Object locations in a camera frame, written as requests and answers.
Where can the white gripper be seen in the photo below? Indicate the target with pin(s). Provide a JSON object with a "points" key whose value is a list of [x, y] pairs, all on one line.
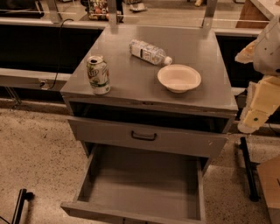
{"points": [[269, 53]]}

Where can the clear plastic water bottle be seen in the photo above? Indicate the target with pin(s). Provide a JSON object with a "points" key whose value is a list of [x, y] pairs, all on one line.
{"points": [[149, 52]]}

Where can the closed grey upper drawer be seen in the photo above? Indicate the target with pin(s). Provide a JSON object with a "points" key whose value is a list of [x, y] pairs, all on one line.
{"points": [[179, 141]]}

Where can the grey drawer cabinet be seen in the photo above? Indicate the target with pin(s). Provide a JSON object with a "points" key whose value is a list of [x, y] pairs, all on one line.
{"points": [[136, 95]]}

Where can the open grey lower drawer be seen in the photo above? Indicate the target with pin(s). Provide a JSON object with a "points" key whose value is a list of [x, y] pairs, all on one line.
{"points": [[132, 186]]}

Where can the white paper bowl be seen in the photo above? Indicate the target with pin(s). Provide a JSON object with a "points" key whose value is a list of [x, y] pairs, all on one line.
{"points": [[179, 78]]}

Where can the brown cardboard box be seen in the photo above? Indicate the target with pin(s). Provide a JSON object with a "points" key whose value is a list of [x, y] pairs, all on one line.
{"points": [[269, 175]]}

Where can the green soda can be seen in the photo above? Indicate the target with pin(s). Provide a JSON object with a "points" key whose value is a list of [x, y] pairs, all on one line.
{"points": [[98, 75]]}

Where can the colourful snack rack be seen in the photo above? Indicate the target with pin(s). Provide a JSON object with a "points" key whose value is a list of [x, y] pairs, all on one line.
{"points": [[99, 10]]}

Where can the black drawer handle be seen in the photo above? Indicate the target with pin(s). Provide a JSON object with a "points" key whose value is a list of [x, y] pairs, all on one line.
{"points": [[144, 137]]}

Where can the black handle bottom left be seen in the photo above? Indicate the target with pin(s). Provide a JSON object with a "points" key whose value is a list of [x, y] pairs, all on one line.
{"points": [[22, 197]]}

